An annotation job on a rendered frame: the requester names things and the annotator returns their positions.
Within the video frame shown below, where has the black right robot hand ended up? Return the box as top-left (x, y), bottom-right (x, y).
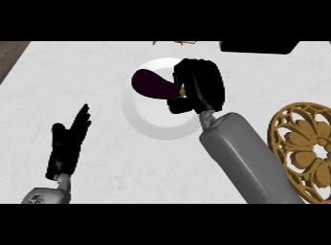
top-left (166, 57), bottom-right (226, 115)

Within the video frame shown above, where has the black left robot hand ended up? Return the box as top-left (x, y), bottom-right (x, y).
top-left (45, 103), bottom-right (94, 182)

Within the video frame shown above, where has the dark purple eggplant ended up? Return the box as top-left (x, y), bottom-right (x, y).
top-left (130, 68), bottom-right (182, 100)

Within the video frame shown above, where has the white round plate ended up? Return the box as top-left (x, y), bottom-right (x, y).
top-left (120, 57), bottom-right (204, 142)

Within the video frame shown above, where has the golden openwork round placemat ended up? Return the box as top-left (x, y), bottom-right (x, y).
top-left (268, 101), bottom-right (331, 205)

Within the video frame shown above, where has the black appliance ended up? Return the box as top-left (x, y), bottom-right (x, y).
top-left (219, 41), bottom-right (300, 56)

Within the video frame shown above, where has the golden wire object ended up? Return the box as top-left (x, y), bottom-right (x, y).
top-left (151, 41), bottom-right (198, 46)

